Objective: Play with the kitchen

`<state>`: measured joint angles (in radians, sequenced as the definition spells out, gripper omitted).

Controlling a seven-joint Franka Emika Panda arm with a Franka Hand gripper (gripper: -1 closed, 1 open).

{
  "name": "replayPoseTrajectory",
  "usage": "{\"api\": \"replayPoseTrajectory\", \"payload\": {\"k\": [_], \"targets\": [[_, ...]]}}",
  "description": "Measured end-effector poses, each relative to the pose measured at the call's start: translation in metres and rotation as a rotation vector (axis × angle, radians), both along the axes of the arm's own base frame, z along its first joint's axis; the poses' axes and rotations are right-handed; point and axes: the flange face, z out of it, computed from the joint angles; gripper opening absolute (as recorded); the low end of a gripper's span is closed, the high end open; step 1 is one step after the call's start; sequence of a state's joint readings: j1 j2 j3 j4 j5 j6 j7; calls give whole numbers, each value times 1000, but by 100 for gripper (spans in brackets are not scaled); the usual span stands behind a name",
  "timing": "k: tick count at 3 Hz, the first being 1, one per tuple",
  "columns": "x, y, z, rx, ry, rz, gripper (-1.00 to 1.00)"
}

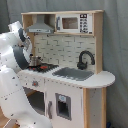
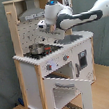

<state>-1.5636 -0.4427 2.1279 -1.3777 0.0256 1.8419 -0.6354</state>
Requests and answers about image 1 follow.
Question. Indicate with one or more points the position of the grey range hood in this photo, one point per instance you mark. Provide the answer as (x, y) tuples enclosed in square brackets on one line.
[(42, 23)]

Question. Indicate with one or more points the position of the wooden toy kitchen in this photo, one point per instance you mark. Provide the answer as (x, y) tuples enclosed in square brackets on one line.
[(88, 97)]

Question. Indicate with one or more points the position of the black toy stovetop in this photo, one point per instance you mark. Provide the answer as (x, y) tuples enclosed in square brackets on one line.
[(43, 68)]

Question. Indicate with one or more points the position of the red right oven knob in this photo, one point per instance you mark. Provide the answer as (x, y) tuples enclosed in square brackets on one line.
[(35, 83)]

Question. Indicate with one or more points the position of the small metal pot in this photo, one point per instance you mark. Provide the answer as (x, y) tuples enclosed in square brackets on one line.
[(35, 60)]

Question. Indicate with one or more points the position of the white microwave door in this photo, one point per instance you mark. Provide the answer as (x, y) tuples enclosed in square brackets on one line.
[(74, 23)]

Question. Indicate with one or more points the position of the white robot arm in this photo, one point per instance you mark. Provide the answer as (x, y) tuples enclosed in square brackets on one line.
[(15, 50)]

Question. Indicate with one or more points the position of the grey toy sink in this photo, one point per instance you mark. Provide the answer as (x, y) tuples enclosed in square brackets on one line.
[(73, 74)]

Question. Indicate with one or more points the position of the black toy faucet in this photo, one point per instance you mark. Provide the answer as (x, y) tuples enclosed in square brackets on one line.
[(83, 63)]

